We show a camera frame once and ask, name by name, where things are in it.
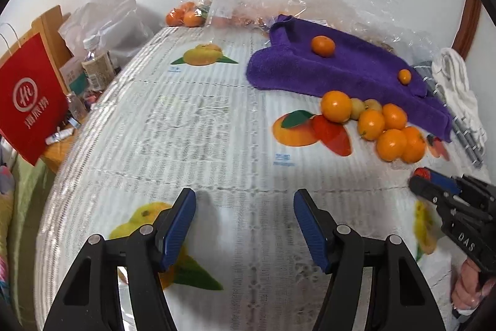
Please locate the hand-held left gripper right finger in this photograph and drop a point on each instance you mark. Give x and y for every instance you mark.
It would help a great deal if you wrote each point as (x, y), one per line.
(310, 224)

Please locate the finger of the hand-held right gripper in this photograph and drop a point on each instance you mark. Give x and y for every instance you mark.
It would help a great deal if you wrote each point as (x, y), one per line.
(445, 183)
(424, 188)

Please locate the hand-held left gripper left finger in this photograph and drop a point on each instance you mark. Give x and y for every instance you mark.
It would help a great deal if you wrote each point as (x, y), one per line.
(179, 222)

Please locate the red cherry tomato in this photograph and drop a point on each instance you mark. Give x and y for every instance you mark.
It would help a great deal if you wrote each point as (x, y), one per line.
(421, 172)

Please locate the yellow-green small fruit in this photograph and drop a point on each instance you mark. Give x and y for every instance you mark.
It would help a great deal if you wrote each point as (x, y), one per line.
(357, 109)
(373, 105)

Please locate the person's right hand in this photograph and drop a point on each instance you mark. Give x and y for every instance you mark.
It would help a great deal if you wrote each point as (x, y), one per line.
(467, 288)

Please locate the grey checked cloth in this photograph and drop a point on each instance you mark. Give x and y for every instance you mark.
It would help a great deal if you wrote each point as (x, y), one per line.
(465, 137)

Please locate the white folded towel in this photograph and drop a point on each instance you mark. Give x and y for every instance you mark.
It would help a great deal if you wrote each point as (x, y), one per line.
(459, 83)

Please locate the fruit-print table cover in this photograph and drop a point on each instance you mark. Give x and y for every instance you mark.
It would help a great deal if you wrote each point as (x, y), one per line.
(193, 121)

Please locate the small orange mandarin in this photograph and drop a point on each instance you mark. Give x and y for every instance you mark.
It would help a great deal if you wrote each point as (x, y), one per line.
(404, 76)

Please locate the wooden nightstand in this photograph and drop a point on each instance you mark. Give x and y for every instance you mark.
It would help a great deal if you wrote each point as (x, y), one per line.
(58, 148)

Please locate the purple towel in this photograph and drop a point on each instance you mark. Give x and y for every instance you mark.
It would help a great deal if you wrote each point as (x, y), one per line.
(348, 63)

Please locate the small clear bottle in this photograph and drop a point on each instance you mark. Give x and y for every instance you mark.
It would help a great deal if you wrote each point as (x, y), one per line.
(76, 107)

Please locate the green blanket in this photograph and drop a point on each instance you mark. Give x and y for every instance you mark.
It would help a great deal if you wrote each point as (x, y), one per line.
(23, 207)

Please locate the clear plastic bottle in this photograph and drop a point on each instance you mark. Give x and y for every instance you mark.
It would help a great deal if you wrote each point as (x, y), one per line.
(97, 63)

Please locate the small white box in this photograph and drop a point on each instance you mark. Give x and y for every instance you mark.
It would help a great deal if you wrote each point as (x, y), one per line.
(71, 73)

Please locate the red paper bag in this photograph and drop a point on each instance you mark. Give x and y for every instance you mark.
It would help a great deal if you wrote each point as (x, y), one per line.
(29, 98)

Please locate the clear bag of mandarins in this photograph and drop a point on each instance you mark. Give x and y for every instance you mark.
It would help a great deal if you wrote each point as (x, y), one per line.
(186, 16)

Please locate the large crinkled clear plastic bag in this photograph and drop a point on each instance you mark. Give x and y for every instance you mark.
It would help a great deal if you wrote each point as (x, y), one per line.
(329, 1)

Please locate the white plastic bag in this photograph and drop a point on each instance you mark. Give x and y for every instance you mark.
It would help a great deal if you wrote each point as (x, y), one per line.
(108, 17)

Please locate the brown wooden door frame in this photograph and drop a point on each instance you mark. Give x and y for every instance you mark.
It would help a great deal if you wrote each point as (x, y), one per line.
(467, 24)

